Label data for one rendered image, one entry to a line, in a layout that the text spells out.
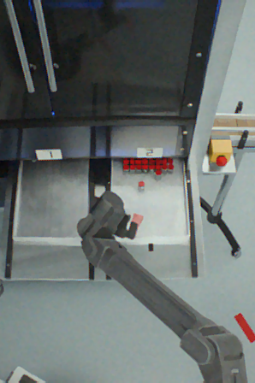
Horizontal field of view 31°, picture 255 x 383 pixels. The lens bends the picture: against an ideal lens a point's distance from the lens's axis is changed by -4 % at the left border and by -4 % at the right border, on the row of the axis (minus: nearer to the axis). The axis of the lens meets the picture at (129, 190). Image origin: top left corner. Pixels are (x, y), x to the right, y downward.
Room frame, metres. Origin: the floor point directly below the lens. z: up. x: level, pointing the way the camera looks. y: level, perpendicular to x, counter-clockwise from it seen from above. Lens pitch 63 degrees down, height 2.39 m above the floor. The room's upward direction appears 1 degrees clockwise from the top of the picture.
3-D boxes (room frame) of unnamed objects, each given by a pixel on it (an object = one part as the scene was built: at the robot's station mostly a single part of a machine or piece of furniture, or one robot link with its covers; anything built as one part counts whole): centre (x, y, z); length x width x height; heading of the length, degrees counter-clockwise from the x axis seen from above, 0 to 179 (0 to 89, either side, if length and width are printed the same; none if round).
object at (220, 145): (0.89, -0.32, 1.00); 0.08 x 0.07 x 0.07; 2
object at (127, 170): (0.85, -0.07, 0.91); 0.18 x 0.02 x 0.05; 92
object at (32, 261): (0.69, 0.10, 0.87); 0.70 x 0.48 x 0.02; 92
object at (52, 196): (0.75, 0.27, 0.90); 0.34 x 0.26 x 0.04; 2
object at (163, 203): (0.76, -0.07, 0.90); 0.34 x 0.26 x 0.04; 2
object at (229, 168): (0.93, -0.33, 0.87); 0.14 x 0.13 x 0.02; 2
